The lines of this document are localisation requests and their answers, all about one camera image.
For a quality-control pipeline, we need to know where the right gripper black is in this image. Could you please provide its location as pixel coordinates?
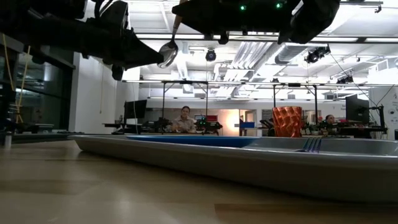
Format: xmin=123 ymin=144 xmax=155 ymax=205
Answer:
xmin=172 ymin=0 xmax=295 ymax=45

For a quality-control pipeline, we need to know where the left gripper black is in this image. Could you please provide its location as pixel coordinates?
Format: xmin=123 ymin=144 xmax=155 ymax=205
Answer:
xmin=86 ymin=0 xmax=165 ymax=82

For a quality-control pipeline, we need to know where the steel spoon wooden handle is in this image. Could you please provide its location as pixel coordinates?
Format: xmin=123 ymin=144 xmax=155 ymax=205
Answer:
xmin=157 ymin=0 xmax=184 ymax=69

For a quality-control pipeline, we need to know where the iridescent blue fork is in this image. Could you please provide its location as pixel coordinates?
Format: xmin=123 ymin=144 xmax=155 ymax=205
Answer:
xmin=295 ymin=138 xmax=323 ymax=154

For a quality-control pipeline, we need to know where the blue round plate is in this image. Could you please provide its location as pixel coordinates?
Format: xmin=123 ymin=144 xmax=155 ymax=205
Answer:
xmin=126 ymin=134 xmax=261 ymax=149

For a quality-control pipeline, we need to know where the red-orange faceted cup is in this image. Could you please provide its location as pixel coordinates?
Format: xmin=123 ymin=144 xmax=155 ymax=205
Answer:
xmin=272 ymin=106 xmax=303 ymax=138

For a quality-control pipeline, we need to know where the grey plastic tray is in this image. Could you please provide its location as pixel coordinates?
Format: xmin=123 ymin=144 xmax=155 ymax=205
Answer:
xmin=68 ymin=134 xmax=398 ymax=205

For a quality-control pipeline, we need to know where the black computer monitor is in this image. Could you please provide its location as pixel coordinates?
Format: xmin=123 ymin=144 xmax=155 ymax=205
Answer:
xmin=124 ymin=99 xmax=148 ymax=119
xmin=345 ymin=94 xmax=370 ymax=124

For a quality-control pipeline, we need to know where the dark distant desk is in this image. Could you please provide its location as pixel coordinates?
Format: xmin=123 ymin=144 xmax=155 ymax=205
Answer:
xmin=104 ymin=123 xmax=144 ymax=135
xmin=334 ymin=123 xmax=388 ymax=139

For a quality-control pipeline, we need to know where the black ceiling spotlight cluster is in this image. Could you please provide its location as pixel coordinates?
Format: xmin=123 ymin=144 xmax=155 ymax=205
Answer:
xmin=337 ymin=74 xmax=354 ymax=85
xmin=304 ymin=45 xmax=331 ymax=65

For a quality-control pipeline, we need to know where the black distant rig frame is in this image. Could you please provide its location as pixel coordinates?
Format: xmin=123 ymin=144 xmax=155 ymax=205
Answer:
xmin=161 ymin=80 xmax=209 ymax=135
xmin=272 ymin=82 xmax=318 ymax=134

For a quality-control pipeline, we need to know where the silver ventilation duct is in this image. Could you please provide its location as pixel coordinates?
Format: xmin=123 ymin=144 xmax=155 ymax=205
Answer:
xmin=275 ymin=43 xmax=308 ymax=65

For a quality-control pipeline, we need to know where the yellow hanging cord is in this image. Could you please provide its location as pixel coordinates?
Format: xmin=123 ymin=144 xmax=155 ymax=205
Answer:
xmin=1 ymin=33 xmax=31 ymax=124

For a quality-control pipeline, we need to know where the white cylinder post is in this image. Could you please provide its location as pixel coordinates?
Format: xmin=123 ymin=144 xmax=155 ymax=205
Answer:
xmin=3 ymin=131 xmax=13 ymax=149

